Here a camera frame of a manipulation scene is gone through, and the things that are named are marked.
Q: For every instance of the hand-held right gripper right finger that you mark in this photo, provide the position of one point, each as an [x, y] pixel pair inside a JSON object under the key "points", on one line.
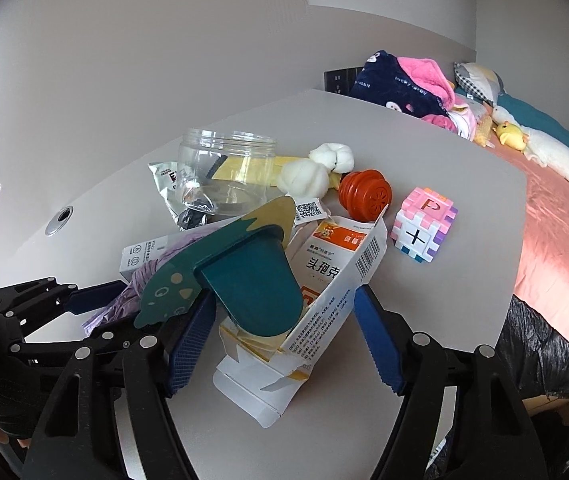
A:
{"points": [[374, 345]]}

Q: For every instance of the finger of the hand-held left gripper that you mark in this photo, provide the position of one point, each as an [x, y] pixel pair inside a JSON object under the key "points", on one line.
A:
{"points": [[44, 348], [97, 296]]}

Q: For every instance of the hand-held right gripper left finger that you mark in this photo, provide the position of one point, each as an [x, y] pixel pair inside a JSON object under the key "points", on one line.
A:
{"points": [[189, 345]]}

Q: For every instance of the purple plastic bag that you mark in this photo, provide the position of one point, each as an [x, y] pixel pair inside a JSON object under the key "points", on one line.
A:
{"points": [[139, 280]]}

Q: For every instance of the small white purple box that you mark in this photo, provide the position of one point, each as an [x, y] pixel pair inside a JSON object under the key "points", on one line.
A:
{"points": [[137, 259]]}

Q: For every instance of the torn white orange carton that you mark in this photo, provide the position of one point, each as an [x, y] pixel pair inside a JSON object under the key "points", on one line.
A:
{"points": [[324, 280]]}

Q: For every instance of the green dinosaur paper cup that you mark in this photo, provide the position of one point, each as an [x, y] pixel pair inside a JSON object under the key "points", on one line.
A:
{"points": [[249, 285]]}

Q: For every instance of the pink white puzzle cube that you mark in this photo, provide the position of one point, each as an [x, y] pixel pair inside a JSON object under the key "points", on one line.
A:
{"points": [[422, 225]]}

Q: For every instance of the silver snack packet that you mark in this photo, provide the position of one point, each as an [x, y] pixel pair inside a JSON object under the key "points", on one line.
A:
{"points": [[164, 180]]}

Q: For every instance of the orange rubber toy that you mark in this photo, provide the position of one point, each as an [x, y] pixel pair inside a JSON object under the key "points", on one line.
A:
{"points": [[364, 195]]}

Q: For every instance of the clear plastic jar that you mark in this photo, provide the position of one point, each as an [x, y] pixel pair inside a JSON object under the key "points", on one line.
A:
{"points": [[229, 160]]}

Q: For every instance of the round metal table grommet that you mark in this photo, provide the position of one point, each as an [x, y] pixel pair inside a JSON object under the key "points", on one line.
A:
{"points": [[59, 220]]}

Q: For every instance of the black crumpled wrapper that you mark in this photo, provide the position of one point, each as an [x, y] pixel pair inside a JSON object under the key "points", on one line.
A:
{"points": [[194, 221]]}

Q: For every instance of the white printed tag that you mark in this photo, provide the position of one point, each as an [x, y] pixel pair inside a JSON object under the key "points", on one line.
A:
{"points": [[309, 210]]}

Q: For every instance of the yellow packet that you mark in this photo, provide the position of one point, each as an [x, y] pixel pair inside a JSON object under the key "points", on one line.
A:
{"points": [[259, 170]]}

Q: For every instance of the cardboard box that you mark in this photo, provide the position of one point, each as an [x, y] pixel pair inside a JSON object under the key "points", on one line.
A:
{"points": [[554, 405]]}

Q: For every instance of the bed with pink sheet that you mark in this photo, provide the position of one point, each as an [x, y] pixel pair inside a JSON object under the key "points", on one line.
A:
{"points": [[554, 240]]}

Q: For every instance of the yellow patterned cloth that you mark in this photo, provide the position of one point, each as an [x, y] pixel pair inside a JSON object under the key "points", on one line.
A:
{"points": [[484, 132]]}

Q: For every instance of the white pink folded clothes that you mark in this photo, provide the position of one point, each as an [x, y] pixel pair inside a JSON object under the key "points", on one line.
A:
{"points": [[464, 117]]}

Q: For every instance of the yellow duck plush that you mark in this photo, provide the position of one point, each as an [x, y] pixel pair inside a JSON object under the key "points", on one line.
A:
{"points": [[511, 136]]}

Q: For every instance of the navy and pink clothes pile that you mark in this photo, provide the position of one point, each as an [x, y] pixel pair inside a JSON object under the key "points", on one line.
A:
{"points": [[389, 85]]}

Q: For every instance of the white goose plush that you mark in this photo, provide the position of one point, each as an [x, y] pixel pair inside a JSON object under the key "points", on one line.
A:
{"points": [[554, 152]]}

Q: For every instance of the pink fleece garment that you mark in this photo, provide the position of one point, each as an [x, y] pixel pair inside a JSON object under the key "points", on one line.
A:
{"points": [[424, 77]]}

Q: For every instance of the teal pillow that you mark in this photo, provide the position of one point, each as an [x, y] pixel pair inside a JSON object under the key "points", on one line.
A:
{"points": [[539, 117]]}

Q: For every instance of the checkered pillow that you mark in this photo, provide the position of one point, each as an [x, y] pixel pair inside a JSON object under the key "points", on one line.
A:
{"points": [[479, 82]]}

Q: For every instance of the black wall socket panel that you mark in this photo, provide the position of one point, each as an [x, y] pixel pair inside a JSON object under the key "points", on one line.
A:
{"points": [[339, 80]]}

